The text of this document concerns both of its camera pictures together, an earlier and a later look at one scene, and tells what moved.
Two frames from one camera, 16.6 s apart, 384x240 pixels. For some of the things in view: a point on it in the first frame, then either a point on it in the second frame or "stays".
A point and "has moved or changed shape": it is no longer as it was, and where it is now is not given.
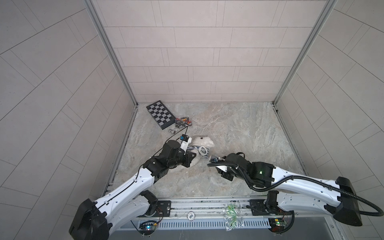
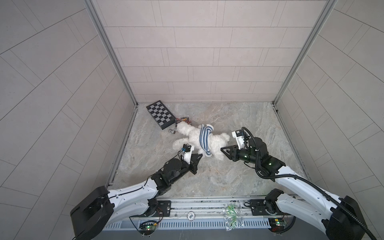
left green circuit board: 147,227 stays
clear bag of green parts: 233,216 stays
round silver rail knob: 190,216 stays
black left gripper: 187,159 -> 192,167
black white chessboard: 162,116 stays
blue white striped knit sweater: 202,150 has moved or changed shape
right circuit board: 278,225 stays
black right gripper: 223,175 -> 233,152
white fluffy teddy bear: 202,141 has moved or changed shape
